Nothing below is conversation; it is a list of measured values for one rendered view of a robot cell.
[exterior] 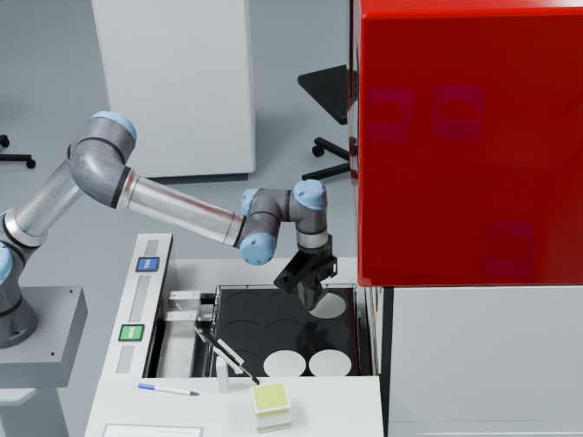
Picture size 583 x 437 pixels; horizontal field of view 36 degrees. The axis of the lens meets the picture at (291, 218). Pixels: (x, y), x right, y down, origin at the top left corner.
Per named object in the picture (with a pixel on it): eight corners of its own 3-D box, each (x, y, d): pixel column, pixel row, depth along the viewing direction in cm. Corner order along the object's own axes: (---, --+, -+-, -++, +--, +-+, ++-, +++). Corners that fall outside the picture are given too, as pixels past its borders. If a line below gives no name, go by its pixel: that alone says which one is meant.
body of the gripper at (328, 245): (338, 277, 222) (338, 238, 215) (313, 293, 218) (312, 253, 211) (316, 264, 227) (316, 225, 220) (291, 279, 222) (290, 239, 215)
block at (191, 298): (201, 298, 238) (199, 290, 236) (199, 307, 235) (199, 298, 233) (171, 298, 238) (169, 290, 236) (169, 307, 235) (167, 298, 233)
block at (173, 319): (198, 319, 231) (197, 310, 229) (196, 328, 228) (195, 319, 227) (167, 319, 231) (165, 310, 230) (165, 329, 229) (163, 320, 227)
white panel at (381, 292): (370, 216, 275) (372, 99, 252) (388, 421, 209) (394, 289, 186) (360, 216, 276) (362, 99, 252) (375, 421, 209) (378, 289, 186)
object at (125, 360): (177, 272, 256) (172, 232, 248) (148, 421, 212) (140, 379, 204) (144, 272, 257) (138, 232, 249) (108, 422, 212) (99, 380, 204)
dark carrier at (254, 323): (353, 289, 237) (353, 287, 236) (358, 386, 209) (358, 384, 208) (221, 290, 238) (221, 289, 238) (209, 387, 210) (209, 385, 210)
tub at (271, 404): (285, 402, 196) (284, 380, 192) (291, 428, 190) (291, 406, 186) (251, 408, 195) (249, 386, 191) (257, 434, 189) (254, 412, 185)
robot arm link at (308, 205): (292, 176, 210) (329, 177, 209) (293, 214, 216) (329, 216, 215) (288, 195, 203) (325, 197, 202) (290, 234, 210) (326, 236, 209)
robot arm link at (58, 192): (-34, 260, 222) (90, 129, 195) (-10, 223, 234) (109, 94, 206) (8, 288, 227) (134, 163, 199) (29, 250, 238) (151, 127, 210)
